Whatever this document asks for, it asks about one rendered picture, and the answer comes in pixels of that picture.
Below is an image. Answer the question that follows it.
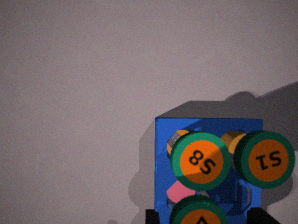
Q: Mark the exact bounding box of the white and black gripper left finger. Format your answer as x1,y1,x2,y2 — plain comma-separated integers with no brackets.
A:
146,209,160,224

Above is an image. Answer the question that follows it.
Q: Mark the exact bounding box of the blue tube rack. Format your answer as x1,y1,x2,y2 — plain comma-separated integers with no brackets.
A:
154,117,263,224

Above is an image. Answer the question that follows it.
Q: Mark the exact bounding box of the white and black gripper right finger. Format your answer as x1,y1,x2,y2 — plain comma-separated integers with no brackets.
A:
246,207,281,224

